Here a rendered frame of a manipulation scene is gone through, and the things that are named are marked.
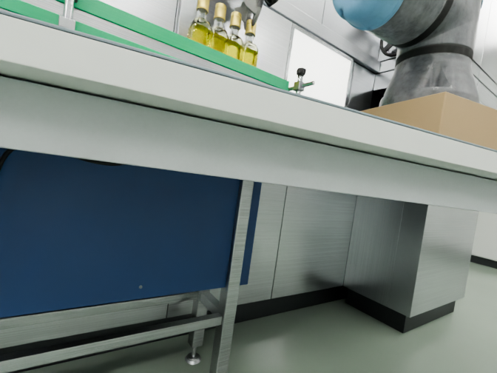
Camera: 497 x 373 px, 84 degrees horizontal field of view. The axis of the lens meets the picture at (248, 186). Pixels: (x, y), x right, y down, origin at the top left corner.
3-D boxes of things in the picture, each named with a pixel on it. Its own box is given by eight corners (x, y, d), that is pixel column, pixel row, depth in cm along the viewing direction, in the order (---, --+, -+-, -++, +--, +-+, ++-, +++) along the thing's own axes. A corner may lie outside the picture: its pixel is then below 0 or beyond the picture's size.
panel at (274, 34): (339, 126, 144) (348, 61, 143) (343, 126, 142) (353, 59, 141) (170, 67, 93) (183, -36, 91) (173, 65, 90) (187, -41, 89)
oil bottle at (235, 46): (228, 106, 93) (236, 42, 92) (237, 103, 88) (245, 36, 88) (213, 101, 90) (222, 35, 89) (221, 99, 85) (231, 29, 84)
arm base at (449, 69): (499, 116, 45) (509, 55, 45) (435, 96, 40) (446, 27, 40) (415, 127, 60) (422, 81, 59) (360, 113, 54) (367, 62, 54)
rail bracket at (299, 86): (276, 114, 96) (282, 78, 96) (313, 108, 82) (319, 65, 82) (270, 112, 94) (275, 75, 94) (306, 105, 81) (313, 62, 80)
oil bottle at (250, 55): (242, 110, 96) (251, 48, 95) (251, 108, 92) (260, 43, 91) (228, 106, 93) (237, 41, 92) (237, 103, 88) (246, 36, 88)
